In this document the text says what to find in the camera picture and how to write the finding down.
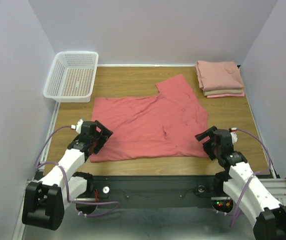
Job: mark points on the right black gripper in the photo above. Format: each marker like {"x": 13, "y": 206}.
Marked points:
{"x": 209, "y": 144}

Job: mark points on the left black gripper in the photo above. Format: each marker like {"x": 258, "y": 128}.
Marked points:
{"x": 99, "y": 137}

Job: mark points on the red t shirt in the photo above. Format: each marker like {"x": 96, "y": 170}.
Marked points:
{"x": 162, "y": 125}

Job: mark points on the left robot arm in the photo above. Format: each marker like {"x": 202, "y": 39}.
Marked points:
{"x": 46, "y": 200}

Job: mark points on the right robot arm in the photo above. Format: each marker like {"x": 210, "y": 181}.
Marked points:
{"x": 250, "y": 197}

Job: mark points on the pink folded shirt bottom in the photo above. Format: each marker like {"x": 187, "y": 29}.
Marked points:
{"x": 226, "y": 95}

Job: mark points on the pink folded shirt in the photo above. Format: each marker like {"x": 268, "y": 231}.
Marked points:
{"x": 226, "y": 95}
{"x": 214, "y": 76}

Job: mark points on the pink folded shirt top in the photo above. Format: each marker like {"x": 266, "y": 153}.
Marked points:
{"x": 214, "y": 76}

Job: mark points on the white plastic basket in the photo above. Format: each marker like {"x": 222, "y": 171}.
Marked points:
{"x": 71, "y": 77}

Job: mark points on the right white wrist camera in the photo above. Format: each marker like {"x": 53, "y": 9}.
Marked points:
{"x": 233, "y": 133}

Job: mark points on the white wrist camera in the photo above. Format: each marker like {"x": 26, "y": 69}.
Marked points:
{"x": 77, "y": 127}
{"x": 233, "y": 133}

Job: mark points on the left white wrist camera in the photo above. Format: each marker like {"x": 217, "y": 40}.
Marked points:
{"x": 77, "y": 127}

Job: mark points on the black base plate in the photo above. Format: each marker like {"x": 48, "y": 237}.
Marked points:
{"x": 157, "y": 191}

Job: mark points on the aluminium frame rail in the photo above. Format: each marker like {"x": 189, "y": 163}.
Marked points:
{"x": 233, "y": 191}

